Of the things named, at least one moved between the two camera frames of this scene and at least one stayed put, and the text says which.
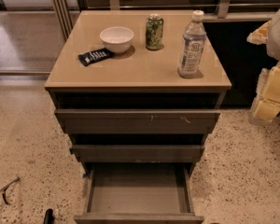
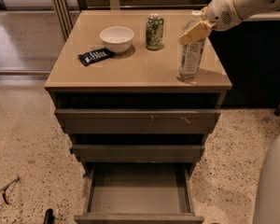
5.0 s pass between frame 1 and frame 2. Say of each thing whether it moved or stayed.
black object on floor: stayed
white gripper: moved
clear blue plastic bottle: stayed
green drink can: stayed
